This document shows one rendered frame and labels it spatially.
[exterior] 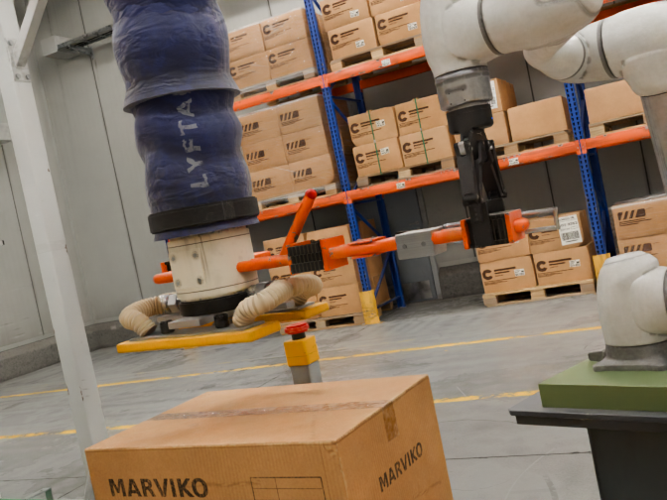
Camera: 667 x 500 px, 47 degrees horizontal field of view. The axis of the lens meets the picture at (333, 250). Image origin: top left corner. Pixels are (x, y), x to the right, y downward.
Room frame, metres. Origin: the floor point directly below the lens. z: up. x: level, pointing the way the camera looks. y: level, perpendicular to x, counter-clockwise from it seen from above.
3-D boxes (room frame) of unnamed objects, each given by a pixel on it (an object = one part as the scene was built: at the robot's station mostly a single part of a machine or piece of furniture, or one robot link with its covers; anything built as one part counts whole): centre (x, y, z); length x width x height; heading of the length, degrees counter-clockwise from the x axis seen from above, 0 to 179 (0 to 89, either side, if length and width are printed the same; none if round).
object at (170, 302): (1.58, 0.25, 1.18); 0.34 x 0.25 x 0.06; 60
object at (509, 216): (1.28, -0.27, 1.23); 0.08 x 0.07 x 0.05; 60
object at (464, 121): (1.29, -0.27, 1.39); 0.08 x 0.07 x 0.09; 149
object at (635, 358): (1.90, -0.68, 0.83); 0.22 x 0.18 x 0.06; 48
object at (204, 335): (1.50, 0.30, 1.14); 0.34 x 0.10 x 0.05; 60
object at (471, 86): (1.29, -0.27, 1.47); 0.09 x 0.09 x 0.06
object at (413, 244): (1.35, -0.15, 1.23); 0.07 x 0.07 x 0.04; 60
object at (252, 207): (1.58, 0.24, 1.36); 0.23 x 0.23 x 0.04
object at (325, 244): (1.46, 0.03, 1.24); 0.10 x 0.08 x 0.06; 150
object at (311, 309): (1.67, 0.20, 1.14); 0.34 x 0.10 x 0.05; 60
